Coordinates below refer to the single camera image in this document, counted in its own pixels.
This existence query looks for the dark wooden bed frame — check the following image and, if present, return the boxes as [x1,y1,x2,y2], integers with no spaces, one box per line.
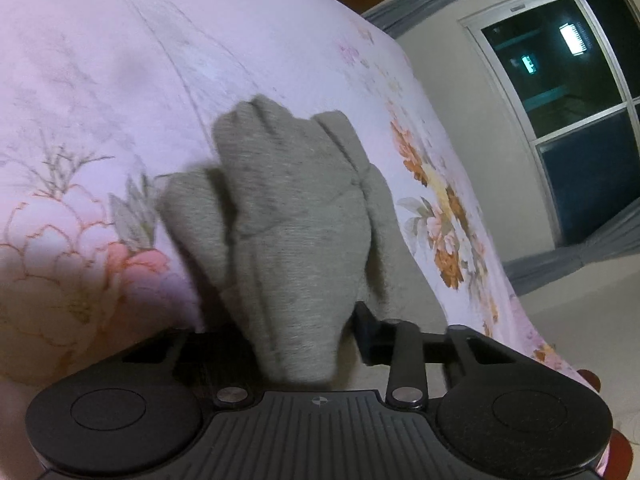
[575,369,636,478]

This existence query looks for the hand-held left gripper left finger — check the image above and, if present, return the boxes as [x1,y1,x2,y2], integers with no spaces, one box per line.
[122,332,262,406]

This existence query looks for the pink floral bedsheet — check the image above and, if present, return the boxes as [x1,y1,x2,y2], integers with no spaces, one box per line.
[0,0,596,480]

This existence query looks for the sliding glass window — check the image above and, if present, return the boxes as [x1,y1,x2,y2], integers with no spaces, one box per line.
[457,0,640,251]

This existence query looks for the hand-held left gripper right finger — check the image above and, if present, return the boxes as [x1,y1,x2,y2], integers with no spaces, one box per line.
[352,302,506,408]

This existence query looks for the grey pants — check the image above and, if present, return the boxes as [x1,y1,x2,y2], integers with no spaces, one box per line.
[155,94,451,386]

